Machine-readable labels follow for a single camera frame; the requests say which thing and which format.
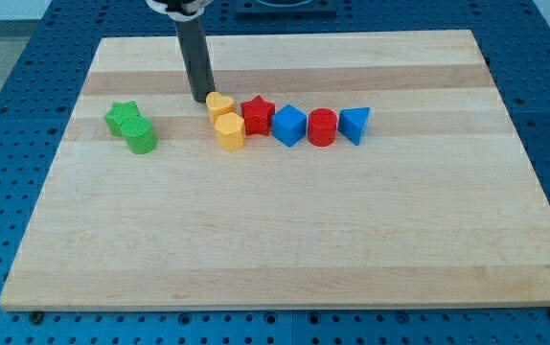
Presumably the red cylinder block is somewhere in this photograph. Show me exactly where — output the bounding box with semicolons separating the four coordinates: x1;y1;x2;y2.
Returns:
307;108;337;147

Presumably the blue triangle block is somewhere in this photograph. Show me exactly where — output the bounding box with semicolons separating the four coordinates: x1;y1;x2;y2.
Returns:
337;107;371;146

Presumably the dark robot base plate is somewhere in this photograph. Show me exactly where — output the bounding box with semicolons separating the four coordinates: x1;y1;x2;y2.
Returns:
233;0;338;16

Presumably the yellow hexagon block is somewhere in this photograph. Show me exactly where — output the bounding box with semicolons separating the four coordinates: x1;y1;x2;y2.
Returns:
214;112;246;151

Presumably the yellow heart block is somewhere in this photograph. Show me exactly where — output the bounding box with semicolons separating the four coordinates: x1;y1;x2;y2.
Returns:
205;91;236;125

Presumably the green star block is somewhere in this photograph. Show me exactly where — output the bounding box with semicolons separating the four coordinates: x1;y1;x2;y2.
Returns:
103;101;140;136

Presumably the green cylinder block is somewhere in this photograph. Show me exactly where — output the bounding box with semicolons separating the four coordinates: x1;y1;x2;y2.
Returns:
121;116;157;154

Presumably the wooden board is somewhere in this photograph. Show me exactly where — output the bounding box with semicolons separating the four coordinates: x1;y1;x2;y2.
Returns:
0;30;550;311

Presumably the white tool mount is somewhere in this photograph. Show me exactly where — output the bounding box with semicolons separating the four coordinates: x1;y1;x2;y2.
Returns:
146;0;211;22

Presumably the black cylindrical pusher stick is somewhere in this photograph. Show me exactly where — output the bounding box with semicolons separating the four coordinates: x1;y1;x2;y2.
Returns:
175;16;216;103

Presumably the red star block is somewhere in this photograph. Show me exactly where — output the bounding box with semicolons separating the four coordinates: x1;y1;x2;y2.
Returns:
241;96;275;136

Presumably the blue cube block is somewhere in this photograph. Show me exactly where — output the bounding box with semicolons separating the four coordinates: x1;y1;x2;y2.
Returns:
272;104;308;147

